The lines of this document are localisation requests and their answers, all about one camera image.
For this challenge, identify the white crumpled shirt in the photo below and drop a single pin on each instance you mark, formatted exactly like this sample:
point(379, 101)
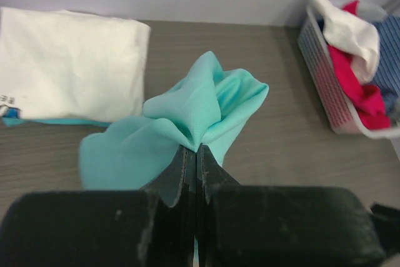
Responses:
point(352, 35)

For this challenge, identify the right white plastic basket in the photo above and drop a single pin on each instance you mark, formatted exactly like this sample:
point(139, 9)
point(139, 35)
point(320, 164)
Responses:
point(341, 114)

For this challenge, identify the blue checkered shirt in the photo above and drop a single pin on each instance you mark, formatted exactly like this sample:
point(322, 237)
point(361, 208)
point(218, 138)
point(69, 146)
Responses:
point(386, 77)

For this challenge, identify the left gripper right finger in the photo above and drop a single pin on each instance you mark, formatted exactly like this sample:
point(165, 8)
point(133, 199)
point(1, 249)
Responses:
point(241, 225)

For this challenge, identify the folded white t shirt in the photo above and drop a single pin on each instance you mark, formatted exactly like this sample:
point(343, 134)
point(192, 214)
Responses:
point(65, 65)

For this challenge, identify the red shirt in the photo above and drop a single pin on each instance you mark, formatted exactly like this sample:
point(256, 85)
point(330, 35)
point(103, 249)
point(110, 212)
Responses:
point(366, 98)

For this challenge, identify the teal t shirt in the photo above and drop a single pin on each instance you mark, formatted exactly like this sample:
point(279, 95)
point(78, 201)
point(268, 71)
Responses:
point(209, 107)

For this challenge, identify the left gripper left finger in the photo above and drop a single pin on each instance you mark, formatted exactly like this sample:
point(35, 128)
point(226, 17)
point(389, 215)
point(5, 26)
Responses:
point(150, 226)

